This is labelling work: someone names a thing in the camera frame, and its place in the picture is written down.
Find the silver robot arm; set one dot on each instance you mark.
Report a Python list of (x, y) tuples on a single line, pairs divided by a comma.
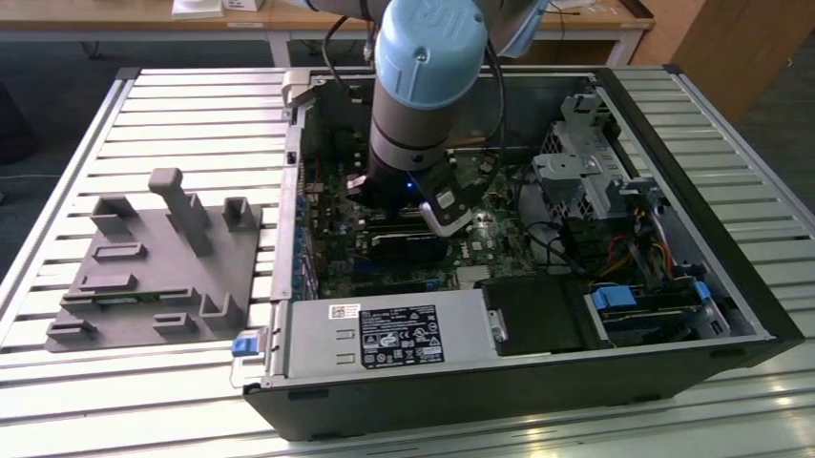
[(420, 119)]

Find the black RAM stick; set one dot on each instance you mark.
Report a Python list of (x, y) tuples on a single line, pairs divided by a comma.
[(381, 222), (388, 231)]

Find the black graphics card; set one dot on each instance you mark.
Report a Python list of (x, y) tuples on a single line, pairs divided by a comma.
[(406, 249)]

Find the green motherboard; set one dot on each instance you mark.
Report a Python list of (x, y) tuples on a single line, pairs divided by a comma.
[(496, 238)]

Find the grey metal drive cage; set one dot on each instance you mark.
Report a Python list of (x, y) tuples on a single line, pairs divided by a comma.
[(572, 181)]

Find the silver power supply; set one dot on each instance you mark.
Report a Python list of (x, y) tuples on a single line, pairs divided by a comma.
[(317, 334)]

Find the black plastic shroud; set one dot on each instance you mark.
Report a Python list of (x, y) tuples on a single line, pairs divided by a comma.
[(541, 315)]

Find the blue plastic latch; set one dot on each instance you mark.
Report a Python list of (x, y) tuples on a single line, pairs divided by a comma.
[(700, 291), (244, 346)]

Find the grey parts rack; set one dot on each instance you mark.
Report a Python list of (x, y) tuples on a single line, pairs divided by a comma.
[(146, 286)]

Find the white box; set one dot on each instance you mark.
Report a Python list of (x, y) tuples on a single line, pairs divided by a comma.
[(244, 4), (197, 8)]

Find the green RAM stick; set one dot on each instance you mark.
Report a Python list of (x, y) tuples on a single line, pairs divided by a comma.
[(126, 299)]

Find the black grey PC case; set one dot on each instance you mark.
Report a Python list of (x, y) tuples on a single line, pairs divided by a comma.
[(445, 410)]

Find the wooden desk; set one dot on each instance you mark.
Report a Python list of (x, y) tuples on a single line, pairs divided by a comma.
[(126, 21)]

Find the wooden cabinet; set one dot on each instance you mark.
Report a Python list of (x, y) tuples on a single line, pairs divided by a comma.
[(732, 47)]

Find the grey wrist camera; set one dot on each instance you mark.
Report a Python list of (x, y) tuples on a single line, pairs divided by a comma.
[(448, 210)]

